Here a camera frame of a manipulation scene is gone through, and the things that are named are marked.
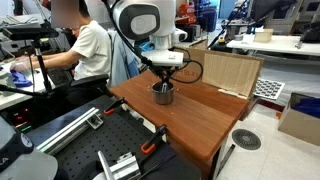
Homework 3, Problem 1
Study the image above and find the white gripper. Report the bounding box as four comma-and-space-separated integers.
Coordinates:
142, 50, 184, 83

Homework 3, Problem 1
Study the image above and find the black and white marker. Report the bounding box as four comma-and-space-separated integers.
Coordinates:
161, 82, 168, 92

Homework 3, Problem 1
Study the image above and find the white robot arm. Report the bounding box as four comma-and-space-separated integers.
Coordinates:
101, 0, 188, 84

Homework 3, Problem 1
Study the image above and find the wooden desk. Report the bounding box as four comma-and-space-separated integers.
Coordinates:
111, 71, 248, 180

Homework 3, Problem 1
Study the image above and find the small steel pot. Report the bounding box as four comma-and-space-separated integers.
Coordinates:
150, 81, 174, 105

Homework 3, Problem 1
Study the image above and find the blue jacket on chair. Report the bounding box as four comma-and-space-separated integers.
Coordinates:
108, 30, 139, 87

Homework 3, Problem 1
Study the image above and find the black orange clamp far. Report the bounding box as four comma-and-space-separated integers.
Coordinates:
103, 98, 126, 115

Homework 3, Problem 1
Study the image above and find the black orange clamp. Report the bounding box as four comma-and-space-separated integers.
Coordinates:
140, 124, 167, 155
103, 98, 126, 115

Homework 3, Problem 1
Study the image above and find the cardboard backdrop sheet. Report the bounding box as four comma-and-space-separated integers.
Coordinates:
173, 47, 264, 99

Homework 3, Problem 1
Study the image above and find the black office chair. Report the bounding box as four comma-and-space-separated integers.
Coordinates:
70, 74, 110, 96

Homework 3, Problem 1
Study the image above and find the seated person in white shirt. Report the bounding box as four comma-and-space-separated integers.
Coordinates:
11, 0, 113, 81

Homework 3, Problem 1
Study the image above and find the black perforated breadboard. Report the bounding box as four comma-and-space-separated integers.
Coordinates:
53, 108, 178, 180

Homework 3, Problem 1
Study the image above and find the black orange clamp near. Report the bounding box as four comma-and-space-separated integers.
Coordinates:
140, 124, 167, 155

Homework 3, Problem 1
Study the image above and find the small wooden box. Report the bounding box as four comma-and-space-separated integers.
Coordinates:
254, 29, 273, 43

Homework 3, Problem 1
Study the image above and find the white perforated tray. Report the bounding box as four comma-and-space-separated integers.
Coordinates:
253, 78, 285, 100

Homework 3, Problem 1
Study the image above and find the round floor drain cover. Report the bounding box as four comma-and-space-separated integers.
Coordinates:
232, 129, 261, 150

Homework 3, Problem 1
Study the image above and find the white background table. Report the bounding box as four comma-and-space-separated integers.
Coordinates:
227, 34, 320, 56

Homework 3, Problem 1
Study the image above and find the cardboard box with blue items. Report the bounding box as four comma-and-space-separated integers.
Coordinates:
278, 93, 320, 146

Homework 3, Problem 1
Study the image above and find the blue cloth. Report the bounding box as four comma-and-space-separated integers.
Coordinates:
11, 70, 33, 88

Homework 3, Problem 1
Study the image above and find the black cap foreground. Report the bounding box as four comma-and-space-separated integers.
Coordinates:
0, 118, 34, 173

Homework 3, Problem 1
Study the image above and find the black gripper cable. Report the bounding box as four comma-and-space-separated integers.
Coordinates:
168, 46, 204, 85

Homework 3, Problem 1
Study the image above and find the aluminium bracket near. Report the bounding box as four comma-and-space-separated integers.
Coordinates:
93, 151, 141, 180

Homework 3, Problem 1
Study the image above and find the aluminium extrusion rail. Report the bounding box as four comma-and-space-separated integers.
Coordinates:
37, 107, 103, 155

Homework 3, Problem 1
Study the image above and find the camera on black stand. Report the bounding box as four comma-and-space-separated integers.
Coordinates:
0, 27, 59, 96

